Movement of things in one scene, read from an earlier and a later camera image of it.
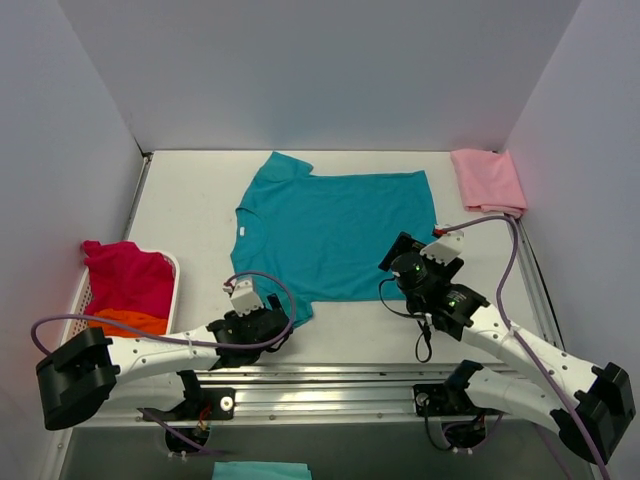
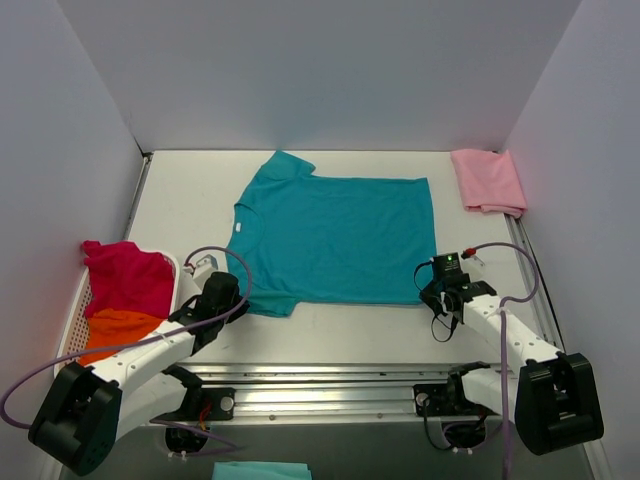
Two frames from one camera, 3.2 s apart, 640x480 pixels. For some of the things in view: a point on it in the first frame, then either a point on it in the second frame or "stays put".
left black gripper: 276,317 to 236,307
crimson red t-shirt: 124,277 stays put
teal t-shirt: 327,238 stays put
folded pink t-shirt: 490,182 stays put
